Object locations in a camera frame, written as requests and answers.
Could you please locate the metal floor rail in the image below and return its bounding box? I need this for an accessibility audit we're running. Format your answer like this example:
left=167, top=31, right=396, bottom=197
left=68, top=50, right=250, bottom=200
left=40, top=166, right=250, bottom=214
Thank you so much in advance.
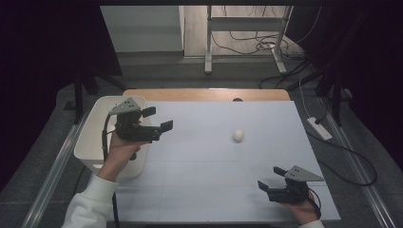
left=20, top=105, right=93, bottom=228
left=317, top=97, right=394, bottom=228

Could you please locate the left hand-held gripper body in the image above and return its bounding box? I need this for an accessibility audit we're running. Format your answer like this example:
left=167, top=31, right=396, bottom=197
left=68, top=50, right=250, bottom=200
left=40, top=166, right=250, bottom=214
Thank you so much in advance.
left=108, top=97, right=163, bottom=162

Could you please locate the black metal stand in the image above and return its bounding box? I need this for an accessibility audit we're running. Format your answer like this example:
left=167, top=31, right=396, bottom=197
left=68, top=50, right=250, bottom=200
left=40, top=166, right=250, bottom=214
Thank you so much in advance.
left=64, top=61, right=128, bottom=125
left=314, top=61, right=354, bottom=127

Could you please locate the black looped floor cable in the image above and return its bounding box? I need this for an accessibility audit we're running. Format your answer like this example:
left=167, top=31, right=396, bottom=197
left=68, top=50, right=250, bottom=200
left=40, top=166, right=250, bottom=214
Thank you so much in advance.
left=306, top=129, right=379, bottom=187

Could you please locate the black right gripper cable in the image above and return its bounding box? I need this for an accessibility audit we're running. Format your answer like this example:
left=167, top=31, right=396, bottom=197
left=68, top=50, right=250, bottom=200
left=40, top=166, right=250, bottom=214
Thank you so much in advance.
left=307, top=187, right=323, bottom=220

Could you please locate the person's left hand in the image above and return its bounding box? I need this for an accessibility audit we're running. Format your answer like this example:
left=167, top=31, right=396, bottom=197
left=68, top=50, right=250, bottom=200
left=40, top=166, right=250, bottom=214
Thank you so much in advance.
left=96, top=130, right=150, bottom=183

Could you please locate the white cabinet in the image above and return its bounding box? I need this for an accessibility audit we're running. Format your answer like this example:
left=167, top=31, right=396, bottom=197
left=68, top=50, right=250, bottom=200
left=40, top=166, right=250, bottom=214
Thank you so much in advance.
left=100, top=5, right=185, bottom=53

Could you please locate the tangle of black floor cables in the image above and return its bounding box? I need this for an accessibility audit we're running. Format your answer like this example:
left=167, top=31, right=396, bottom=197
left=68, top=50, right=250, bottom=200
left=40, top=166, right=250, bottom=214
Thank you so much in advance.
left=211, top=5, right=327, bottom=90

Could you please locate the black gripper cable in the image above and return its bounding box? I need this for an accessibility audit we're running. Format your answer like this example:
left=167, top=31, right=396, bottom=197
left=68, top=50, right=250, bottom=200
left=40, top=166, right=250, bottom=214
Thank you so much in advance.
left=101, top=113, right=122, bottom=228
left=307, top=187, right=323, bottom=220

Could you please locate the white power strip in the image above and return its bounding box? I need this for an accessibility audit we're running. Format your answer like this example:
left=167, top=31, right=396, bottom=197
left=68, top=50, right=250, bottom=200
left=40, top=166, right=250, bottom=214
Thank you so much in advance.
left=306, top=116, right=334, bottom=142

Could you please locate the person's right hand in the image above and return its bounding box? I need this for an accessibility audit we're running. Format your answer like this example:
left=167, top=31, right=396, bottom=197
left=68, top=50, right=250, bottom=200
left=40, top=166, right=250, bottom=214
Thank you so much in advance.
left=280, top=193, right=321, bottom=226

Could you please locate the wooden table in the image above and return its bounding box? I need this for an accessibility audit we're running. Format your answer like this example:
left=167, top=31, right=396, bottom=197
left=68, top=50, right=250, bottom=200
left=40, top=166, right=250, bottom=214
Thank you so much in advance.
left=122, top=88, right=292, bottom=103

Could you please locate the thin white cable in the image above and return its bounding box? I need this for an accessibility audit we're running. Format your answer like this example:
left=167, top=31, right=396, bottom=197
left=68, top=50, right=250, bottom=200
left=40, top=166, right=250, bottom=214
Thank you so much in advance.
left=297, top=84, right=312, bottom=120

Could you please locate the white board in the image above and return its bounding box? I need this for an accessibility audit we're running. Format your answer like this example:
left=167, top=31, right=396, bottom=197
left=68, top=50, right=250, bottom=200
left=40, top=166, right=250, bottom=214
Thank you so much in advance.
left=107, top=100, right=342, bottom=222

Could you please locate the white metal stand frame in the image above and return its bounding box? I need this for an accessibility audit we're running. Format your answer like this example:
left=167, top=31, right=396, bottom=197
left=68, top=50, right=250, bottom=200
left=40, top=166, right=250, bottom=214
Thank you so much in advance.
left=203, top=5, right=295, bottom=76

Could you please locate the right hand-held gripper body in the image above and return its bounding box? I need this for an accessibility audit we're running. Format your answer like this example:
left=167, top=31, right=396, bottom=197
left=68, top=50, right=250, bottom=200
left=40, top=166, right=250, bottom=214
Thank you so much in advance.
left=267, top=164, right=325, bottom=205

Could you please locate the white plastic storage bin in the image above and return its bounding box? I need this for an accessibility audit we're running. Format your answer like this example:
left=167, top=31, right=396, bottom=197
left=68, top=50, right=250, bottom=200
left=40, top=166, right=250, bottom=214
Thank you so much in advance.
left=73, top=95, right=153, bottom=182

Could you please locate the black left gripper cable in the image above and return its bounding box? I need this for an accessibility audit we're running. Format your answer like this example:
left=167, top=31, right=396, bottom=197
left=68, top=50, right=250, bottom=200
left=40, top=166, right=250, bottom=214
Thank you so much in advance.
left=101, top=113, right=122, bottom=228

